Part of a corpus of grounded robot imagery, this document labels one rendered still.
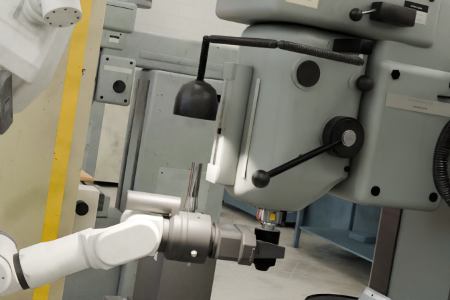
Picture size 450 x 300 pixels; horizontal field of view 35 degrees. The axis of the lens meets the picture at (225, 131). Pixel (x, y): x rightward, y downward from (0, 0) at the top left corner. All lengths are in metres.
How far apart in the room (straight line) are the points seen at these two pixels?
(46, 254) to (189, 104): 0.36
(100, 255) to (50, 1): 0.43
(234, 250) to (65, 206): 1.77
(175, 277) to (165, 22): 9.31
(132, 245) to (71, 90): 1.74
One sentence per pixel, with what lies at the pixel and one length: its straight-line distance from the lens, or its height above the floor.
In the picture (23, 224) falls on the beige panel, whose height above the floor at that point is 0.86.
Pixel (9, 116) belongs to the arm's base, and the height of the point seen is 1.40.
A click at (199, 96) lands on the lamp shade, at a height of 1.48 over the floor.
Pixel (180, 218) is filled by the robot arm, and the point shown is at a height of 1.27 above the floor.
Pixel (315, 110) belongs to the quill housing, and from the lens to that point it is 1.22.
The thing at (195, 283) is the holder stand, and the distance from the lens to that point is 1.58.
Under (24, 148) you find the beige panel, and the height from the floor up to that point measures 1.16.
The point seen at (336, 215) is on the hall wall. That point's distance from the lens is 8.52.
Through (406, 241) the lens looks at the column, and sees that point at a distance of 1.59.
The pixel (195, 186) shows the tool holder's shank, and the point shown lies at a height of 1.28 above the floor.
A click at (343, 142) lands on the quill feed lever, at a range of 1.22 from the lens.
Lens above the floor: 1.50
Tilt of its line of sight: 3 degrees down
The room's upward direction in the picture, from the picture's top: 9 degrees clockwise
